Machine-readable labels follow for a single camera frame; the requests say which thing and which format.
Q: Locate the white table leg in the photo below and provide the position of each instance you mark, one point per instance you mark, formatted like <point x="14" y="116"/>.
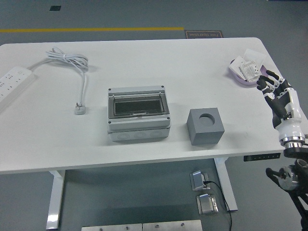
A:
<point x="55" y="199"/>
<point x="228" y="187"/>

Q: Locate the silver floor socket box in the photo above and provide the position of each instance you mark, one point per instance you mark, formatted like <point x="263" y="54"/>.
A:
<point x="198" y="180"/>
<point x="207" y="204"/>

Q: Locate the white power strip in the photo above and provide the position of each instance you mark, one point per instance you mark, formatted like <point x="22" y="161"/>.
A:
<point x="12" y="81"/>

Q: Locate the grey cube holder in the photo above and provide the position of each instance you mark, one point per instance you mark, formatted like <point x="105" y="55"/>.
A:
<point x="207" y="137"/>

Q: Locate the metal base plate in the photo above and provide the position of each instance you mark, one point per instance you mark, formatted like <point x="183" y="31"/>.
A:
<point x="110" y="227"/>
<point x="172" y="226"/>

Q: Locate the white printed switch module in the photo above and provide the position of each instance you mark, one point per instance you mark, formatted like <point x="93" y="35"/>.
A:
<point x="250" y="71"/>

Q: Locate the grey electrical enclosure box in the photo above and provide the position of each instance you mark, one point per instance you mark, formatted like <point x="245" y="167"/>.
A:
<point x="137" y="134"/>

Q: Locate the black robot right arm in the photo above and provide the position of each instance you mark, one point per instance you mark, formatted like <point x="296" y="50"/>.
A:
<point x="293" y="183"/>

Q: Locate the black floor sign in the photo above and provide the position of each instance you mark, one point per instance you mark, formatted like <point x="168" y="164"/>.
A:
<point x="203" y="34"/>

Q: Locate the purple plastic tray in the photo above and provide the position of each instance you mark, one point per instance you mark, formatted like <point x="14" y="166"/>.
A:
<point x="240" y="81"/>

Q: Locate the black table control panel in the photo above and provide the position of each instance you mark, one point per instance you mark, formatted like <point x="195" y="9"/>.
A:
<point x="261" y="157"/>

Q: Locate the black floor hatch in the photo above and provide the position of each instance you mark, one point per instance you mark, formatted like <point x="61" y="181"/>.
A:
<point x="55" y="8"/>

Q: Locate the tinted hinged box lid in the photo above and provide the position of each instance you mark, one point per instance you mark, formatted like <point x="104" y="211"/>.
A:
<point x="138" y="106"/>

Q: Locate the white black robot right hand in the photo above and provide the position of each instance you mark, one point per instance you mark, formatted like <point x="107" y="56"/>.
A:
<point x="290" y="127"/>

